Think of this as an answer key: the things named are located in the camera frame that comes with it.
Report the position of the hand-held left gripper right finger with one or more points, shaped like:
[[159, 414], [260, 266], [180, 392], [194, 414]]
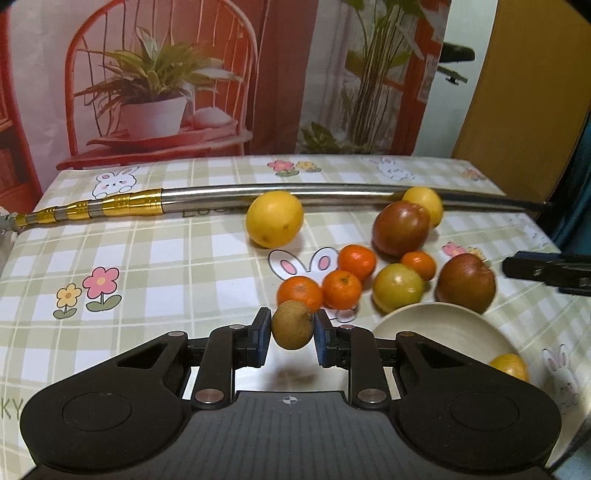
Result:
[[324, 344]]

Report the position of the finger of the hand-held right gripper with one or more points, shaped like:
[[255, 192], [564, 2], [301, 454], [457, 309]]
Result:
[[531, 267]]

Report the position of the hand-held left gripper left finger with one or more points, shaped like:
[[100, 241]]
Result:
[[261, 339]]

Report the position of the brown kiwi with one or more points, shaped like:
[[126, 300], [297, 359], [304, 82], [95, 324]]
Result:
[[292, 325]]

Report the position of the white bowl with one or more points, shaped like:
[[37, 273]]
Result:
[[438, 327]]

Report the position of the small yellow citrus fruit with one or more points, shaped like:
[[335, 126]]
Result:
[[427, 199]]

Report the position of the dark red apple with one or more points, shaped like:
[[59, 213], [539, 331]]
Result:
[[466, 281]]

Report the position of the dark teal cloth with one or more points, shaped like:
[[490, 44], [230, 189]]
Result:
[[572, 203]]

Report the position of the yellow green round fruit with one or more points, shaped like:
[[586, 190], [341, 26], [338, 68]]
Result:
[[398, 287]]

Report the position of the orange citrus fruit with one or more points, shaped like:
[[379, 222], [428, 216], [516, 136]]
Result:
[[509, 367]]

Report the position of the small orange mandarin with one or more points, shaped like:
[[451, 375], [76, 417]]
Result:
[[419, 265]]

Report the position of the checked bunny tablecloth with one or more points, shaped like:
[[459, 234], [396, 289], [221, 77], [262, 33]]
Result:
[[161, 286]]

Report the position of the large yellow citrus fruit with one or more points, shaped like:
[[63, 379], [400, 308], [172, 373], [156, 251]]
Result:
[[274, 219]]

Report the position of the red green tomato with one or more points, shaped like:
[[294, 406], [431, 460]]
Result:
[[400, 228]]

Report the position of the metal pole with gold fittings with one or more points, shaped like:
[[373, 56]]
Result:
[[207, 197]]

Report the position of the yellow wooden board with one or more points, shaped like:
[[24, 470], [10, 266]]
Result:
[[521, 101]]

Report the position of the black office chair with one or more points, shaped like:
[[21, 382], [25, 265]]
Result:
[[457, 54]]

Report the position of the printed plant backdrop cloth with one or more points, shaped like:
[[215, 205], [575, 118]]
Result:
[[286, 83]]

